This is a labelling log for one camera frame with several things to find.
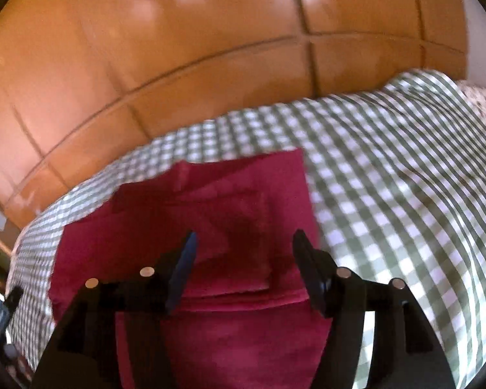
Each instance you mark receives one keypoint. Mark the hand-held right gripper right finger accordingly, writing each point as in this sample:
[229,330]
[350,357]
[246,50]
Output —
[310,275]

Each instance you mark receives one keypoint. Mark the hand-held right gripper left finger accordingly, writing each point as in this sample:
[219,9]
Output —
[182,271]

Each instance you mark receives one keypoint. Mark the dark red garment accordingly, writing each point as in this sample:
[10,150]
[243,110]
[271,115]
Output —
[235,219]

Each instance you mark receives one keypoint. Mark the floral bed sheet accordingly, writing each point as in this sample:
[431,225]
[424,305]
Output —
[484,101]

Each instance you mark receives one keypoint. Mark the wooden panelled wardrobe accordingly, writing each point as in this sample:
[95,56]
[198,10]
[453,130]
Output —
[186,69]

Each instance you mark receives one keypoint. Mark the green checked blanket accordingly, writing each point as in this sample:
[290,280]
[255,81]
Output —
[388,178]

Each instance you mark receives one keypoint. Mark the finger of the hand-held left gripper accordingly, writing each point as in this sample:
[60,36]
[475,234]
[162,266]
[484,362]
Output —
[2,316]

